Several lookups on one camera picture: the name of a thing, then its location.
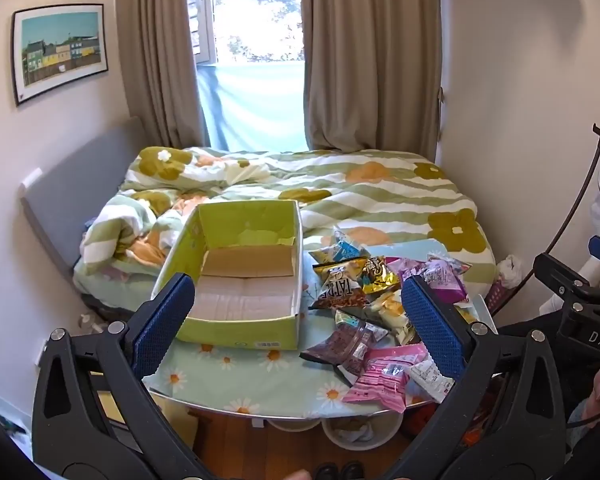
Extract green cardboard box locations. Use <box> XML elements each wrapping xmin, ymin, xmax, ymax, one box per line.
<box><xmin>151</xmin><ymin>200</ymin><xmax>303</xmax><ymax>351</ymax></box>

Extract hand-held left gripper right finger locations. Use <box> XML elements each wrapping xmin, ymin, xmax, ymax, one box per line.
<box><xmin>384</xmin><ymin>274</ymin><xmax>568</xmax><ymax>480</ymax></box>

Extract blue white snack packet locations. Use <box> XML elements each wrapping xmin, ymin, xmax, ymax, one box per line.
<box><xmin>312</xmin><ymin>227</ymin><xmax>372</xmax><ymax>264</ymax></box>

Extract gold black snack packet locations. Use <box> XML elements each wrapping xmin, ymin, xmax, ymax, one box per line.
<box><xmin>310</xmin><ymin>260</ymin><xmax>369</xmax><ymax>310</ymax></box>

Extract light green bed sheet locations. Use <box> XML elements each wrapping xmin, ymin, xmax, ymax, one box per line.
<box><xmin>72</xmin><ymin>257</ymin><xmax>166</xmax><ymax>311</ymax></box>

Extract floral striped duvet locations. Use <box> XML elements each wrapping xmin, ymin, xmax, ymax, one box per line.
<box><xmin>80</xmin><ymin>146</ymin><xmax>497</xmax><ymax>286</ymax></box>

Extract white plastic bag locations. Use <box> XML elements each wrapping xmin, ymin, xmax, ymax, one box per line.
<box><xmin>495</xmin><ymin>254</ymin><xmax>525</xmax><ymax>287</ymax></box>

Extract light blue sheer cloth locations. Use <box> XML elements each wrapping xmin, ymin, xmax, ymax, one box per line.
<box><xmin>196</xmin><ymin>62</ymin><xmax>310</xmax><ymax>152</ymax></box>

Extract window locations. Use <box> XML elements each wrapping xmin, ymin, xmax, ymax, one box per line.
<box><xmin>185</xmin><ymin>0</ymin><xmax>307</xmax><ymax>67</ymax></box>

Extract black shoes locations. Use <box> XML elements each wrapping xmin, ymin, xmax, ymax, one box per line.
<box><xmin>314</xmin><ymin>461</ymin><xmax>366</xmax><ymax>480</ymax></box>

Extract yellow dark snack packet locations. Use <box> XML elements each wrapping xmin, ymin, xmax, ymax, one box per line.
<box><xmin>357</xmin><ymin>255</ymin><xmax>402</xmax><ymax>294</ymax></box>

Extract black curved stand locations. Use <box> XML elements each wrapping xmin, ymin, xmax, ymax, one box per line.
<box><xmin>500</xmin><ymin>122</ymin><xmax>600</xmax><ymax>322</ymax></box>

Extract magenta snack packet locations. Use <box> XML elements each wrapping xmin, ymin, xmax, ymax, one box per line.
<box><xmin>385</xmin><ymin>256</ymin><xmax>431</xmax><ymax>287</ymax></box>

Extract purple snack packet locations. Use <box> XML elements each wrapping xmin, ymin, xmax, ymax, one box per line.
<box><xmin>300</xmin><ymin>327</ymin><xmax>362</xmax><ymax>367</ymax></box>

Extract pink basket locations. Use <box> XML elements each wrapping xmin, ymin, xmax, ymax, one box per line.
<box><xmin>485</xmin><ymin>280</ymin><xmax>512</xmax><ymax>317</ymax></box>

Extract beige curtain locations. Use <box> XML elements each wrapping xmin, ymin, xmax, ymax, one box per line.
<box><xmin>299</xmin><ymin>0</ymin><xmax>443</xmax><ymax>162</ymax></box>
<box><xmin>115</xmin><ymin>0</ymin><xmax>207</xmax><ymax>150</ymax></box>

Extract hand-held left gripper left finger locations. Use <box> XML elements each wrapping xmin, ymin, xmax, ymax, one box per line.
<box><xmin>31</xmin><ymin>272</ymin><xmax>216</xmax><ymax>480</ymax></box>

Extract framed house picture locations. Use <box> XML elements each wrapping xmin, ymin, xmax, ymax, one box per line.
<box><xmin>11</xmin><ymin>4</ymin><xmax>109</xmax><ymax>107</ymax></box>

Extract grey bed headboard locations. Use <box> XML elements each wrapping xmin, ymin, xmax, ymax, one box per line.
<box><xmin>20</xmin><ymin>116</ymin><xmax>146</xmax><ymax>281</ymax></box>

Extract white yellow snack packet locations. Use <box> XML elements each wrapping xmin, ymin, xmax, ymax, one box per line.
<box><xmin>365</xmin><ymin>290</ymin><xmax>422</xmax><ymax>345</ymax></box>

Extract silver snack packet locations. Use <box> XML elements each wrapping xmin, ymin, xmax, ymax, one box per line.
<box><xmin>334</xmin><ymin>309</ymin><xmax>367</xmax><ymax>332</ymax></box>

